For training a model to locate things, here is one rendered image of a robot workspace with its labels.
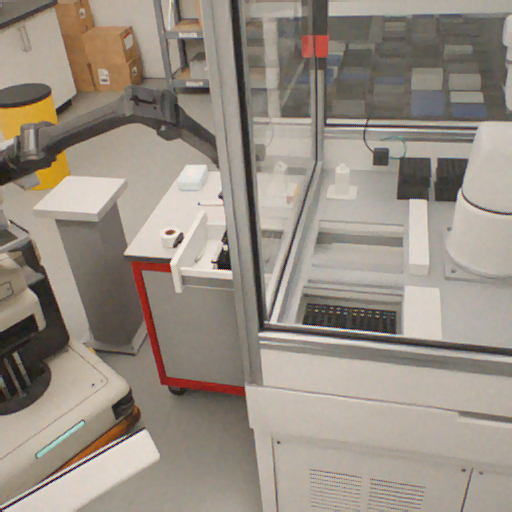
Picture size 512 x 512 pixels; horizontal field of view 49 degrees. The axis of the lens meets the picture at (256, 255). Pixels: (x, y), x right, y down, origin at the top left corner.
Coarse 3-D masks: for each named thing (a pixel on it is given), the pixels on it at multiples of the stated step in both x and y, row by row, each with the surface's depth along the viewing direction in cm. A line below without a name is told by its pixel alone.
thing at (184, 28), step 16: (160, 0) 495; (176, 0) 530; (160, 16) 499; (176, 16) 537; (160, 32) 507; (176, 32) 504; (192, 32) 501; (176, 80) 531; (192, 80) 528; (208, 80) 524
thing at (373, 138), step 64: (256, 0) 73; (320, 0) 71; (384, 0) 69; (448, 0) 68; (256, 64) 78; (320, 64) 76; (384, 64) 74; (448, 64) 72; (256, 128) 83; (320, 128) 81; (384, 128) 79; (448, 128) 77; (256, 192) 90; (320, 192) 87; (384, 192) 85; (448, 192) 83; (320, 256) 94; (384, 256) 92; (448, 256) 89; (320, 320) 103; (384, 320) 99; (448, 320) 96
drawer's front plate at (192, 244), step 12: (204, 216) 176; (192, 228) 169; (204, 228) 177; (192, 240) 167; (204, 240) 178; (180, 252) 159; (192, 252) 168; (180, 264) 158; (192, 264) 168; (180, 276) 159; (180, 288) 160
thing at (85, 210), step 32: (64, 192) 230; (96, 192) 228; (64, 224) 227; (96, 224) 223; (96, 256) 233; (96, 288) 244; (128, 288) 255; (96, 320) 257; (128, 320) 258; (128, 352) 257
